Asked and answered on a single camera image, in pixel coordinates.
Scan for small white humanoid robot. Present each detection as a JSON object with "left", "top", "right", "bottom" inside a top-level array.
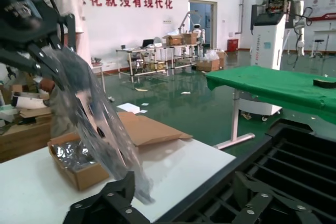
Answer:
[{"left": 193, "top": 23, "right": 206, "bottom": 46}]

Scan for open cardboard box with foam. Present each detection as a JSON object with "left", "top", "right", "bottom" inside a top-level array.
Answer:
[{"left": 162, "top": 34, "right": 184, "bottom": 47}]

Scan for open brown cardboard box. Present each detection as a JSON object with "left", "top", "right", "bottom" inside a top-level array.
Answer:
[{"left": 47, "top": 111, "right": 194, "bottom": 192}]

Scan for black slotted plastic container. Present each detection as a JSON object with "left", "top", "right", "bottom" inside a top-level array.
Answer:
[{"left": 153, "top": 119, "right": 336, "bottom": 224}]

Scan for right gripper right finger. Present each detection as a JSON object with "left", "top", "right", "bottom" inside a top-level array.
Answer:
[{"left": 230, "top": 171, "right": 332, "bottom": 224}]

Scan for stacked flat cardboard sheets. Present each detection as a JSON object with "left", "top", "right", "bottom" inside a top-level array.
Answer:
[{"left": 0, "top": 107, "right": 53, "bottom": 164}]

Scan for clear grey antistatic bag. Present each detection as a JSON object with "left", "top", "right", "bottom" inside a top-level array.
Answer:
[{"left": 39, "top": 45, "right": 157, "bottom": 206}]

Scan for red fire cabinet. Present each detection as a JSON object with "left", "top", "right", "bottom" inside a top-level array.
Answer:
[{"left": 226, "top": 39, "right": 240, "bottom": 52}]

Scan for green tablecloth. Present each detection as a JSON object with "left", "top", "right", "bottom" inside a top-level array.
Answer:
[{"left": 204, "top": 66, "right": 336, "bottom": 126}]

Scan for flat white box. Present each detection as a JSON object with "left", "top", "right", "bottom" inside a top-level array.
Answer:
[{"left": 116, "top": 102, "right": 142, "bottom": 114}]

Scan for pipe frame workbench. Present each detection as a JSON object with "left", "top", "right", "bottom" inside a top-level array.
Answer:
[{"left": 115, "top": 42, "right": 201, "bottom": 83}]

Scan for person left hand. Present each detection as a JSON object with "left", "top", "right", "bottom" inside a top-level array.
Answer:
[{"left": 39, "top": 78, "right": 57, "bottom": 92}]

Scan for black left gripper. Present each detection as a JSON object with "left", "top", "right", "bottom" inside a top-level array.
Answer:
[{"left": 0, "top": 0, "right": 77, "bottom": 91}]

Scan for black round stool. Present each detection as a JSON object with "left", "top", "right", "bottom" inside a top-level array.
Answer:
[{"left": 310, "top": 39, "right": 327, "bottom": 58}]

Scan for black tray with yellow trim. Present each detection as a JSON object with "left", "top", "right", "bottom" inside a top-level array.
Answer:
[{"left": 312, "top": 78, "right": 336, "bottom": 89}]

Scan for white cabinet robot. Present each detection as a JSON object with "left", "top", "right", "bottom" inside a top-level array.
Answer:
[{"left": 250, "top": 0, "right": 313, "bottom": 122}]

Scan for silver bagged graphics cards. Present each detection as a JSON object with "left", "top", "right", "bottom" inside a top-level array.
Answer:
[{"left": 51, "top": 141, "right": 97, "bottom": 172}]

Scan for plain brown cardboard box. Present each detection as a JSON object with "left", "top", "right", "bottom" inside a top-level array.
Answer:
[{"left": 182, "top": 33, "right": 198, "bottom": 45}]

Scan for white metal table leg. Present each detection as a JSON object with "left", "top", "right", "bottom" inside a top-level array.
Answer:
[{"left": 214, "top": 89, "right": 256, "bottom": 151}]

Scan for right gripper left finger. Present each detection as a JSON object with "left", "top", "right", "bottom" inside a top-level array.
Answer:
[{"left": 62, "top": 170, "right": 152, "bottom": 224}]

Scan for low cardboard box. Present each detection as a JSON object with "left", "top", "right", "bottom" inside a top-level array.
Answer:
[{"left": 196, "top": 58, "right": 221, "bottom": 72}]

